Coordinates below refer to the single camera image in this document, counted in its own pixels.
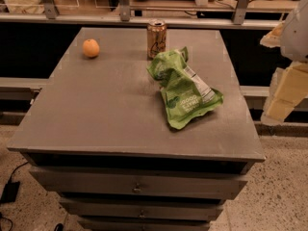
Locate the metal railing frame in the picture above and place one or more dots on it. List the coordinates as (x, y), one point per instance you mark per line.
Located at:
(197, 13)

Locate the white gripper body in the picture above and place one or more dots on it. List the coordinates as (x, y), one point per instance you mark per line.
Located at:
(296, 38)

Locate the orange fruit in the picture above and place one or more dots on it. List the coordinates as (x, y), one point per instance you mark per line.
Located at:
(91, 48)

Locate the green chip bag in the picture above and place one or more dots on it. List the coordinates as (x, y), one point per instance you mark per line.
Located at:
(185, 94)

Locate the orange soda can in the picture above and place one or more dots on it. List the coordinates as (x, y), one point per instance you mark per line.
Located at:
(156, 37)

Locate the drawer knob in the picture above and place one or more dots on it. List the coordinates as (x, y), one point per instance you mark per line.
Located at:
(141, 214)
(137, 188)

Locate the top drawer knob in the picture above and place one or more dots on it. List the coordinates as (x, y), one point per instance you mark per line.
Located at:
(137, 188)

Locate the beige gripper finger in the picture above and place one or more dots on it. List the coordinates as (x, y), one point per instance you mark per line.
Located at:
(288, 87)
(273, 38)

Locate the grey drawer cabinet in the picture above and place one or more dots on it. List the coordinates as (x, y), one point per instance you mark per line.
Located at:
(99, 126)

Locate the black power adapter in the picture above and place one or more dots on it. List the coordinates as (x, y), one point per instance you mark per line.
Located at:
(10, 192)

